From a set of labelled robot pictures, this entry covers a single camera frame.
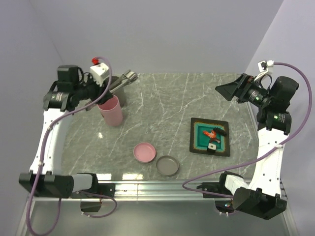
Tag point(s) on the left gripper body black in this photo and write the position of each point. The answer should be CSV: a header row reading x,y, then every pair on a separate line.
x,y
91,90

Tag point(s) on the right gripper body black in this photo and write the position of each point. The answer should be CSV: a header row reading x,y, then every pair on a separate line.
x,y
252,93

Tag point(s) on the metal serving tongs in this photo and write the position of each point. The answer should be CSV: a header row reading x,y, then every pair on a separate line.
x,y
127,78

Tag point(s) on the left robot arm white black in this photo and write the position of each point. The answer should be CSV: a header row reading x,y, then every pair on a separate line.
x,y
44,178

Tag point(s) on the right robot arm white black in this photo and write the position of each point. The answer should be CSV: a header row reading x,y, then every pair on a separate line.
x,y
262,196

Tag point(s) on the pink cylindrical container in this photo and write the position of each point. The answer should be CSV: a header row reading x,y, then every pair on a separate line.
x,y
111,111

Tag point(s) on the grey cylindrical container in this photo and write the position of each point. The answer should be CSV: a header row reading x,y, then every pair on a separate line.
x,y
120,93

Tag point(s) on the red shrimp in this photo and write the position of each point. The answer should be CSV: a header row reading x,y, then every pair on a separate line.
x,y
212,135

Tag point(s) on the square black teal plate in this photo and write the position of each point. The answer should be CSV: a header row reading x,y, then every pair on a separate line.
x,y
199,142

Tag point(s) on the pink round lid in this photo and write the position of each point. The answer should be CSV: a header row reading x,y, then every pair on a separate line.
x,y
144,152

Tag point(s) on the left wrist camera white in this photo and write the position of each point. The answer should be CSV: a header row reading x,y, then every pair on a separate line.
x,y
99,73

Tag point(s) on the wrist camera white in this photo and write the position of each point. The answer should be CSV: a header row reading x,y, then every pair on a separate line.
x,y
265,67
99,73

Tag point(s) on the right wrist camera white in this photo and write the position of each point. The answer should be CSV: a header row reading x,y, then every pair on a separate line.
x,y
265,67

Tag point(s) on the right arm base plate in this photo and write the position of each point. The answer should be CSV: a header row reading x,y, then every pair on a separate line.
x,y
214,187

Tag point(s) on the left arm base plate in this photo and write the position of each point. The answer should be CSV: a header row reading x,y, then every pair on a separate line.
x,y
105,189

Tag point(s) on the aluminium front rail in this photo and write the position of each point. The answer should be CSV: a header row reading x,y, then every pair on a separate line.
x,y
164,190

